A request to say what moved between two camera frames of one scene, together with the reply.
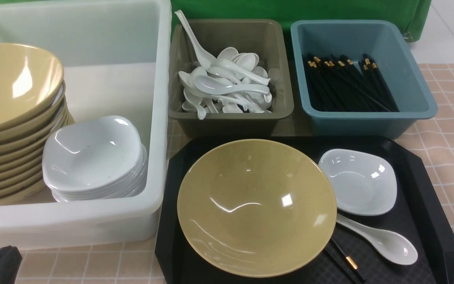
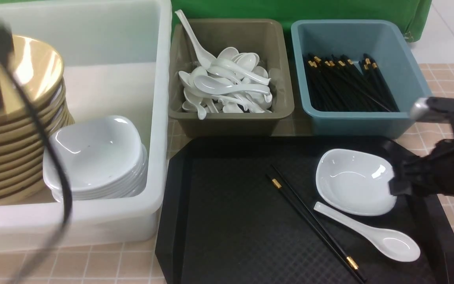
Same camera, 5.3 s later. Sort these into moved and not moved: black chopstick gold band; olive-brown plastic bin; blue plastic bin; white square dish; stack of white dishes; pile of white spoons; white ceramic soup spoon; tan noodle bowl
Moved: tan noodle bowl; black chopstick gold band
Not moved: white square dish; stack of white dishes; pile of white spoons; white ceramic soup spoon; blue plastic bin; olive-brown plastic bin
